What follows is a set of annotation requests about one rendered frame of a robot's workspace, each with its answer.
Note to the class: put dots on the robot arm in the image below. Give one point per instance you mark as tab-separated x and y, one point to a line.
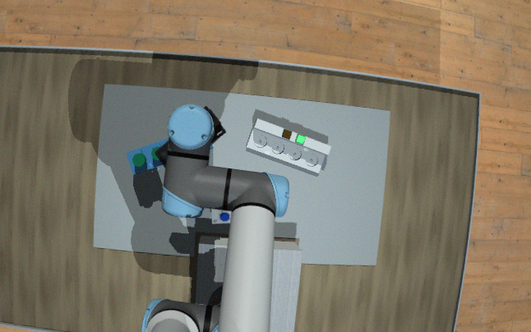
255	199

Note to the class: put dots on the green round cap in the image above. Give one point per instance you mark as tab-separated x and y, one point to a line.
139	160
153	153

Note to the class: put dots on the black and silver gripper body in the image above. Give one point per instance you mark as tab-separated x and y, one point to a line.
217	125

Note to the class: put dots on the blue four-tube rack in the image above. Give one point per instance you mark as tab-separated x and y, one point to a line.
150	162

